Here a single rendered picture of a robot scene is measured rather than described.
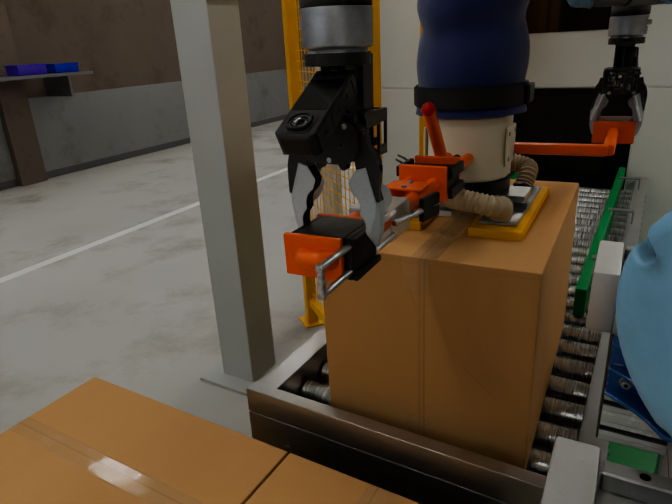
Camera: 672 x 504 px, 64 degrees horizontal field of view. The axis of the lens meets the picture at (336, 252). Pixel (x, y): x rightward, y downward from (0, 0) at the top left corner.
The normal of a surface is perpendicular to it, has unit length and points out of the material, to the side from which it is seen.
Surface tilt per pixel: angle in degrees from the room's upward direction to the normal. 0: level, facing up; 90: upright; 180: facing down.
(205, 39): 90
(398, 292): 90
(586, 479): 0
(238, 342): 90
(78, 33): 90
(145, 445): 0
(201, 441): 0
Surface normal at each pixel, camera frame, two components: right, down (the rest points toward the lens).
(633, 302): -0.91, 0.30
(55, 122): 0.88, 0.13
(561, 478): -0.05, -0.93
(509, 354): -0.47, 0.34
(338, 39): 0.05, 0.36
